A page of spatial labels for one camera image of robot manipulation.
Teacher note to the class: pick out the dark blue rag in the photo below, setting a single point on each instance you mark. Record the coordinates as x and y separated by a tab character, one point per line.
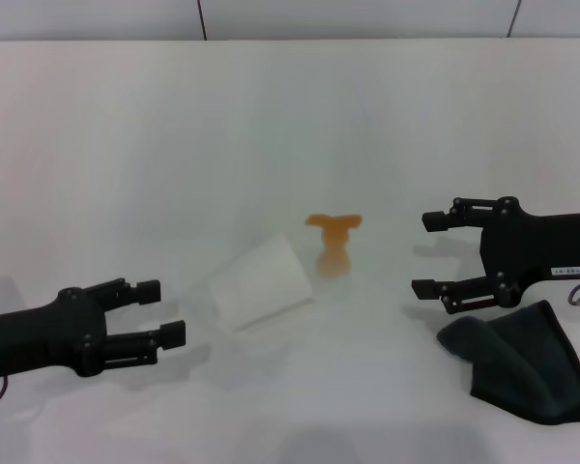
522	362

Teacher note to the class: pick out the white paper cup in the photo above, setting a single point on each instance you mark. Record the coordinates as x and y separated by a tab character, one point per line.
261	282

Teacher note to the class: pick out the brown water stain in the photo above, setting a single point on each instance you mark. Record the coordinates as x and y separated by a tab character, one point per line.
333	241

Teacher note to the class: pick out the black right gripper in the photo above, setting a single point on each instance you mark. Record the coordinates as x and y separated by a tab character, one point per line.
527	251

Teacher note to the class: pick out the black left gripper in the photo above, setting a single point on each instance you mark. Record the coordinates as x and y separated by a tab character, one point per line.
38	333

